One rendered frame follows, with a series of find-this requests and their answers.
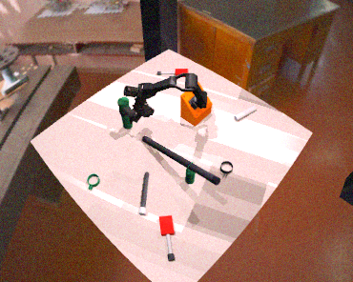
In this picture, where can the dark green cylinder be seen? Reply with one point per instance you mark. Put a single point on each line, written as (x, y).
(122, 103)

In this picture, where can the white cylinder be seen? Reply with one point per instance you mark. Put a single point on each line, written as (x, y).
(244, 113)

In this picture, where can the red-handled screwdriver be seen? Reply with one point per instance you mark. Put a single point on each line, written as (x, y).
(166, 228)
(178, 71)

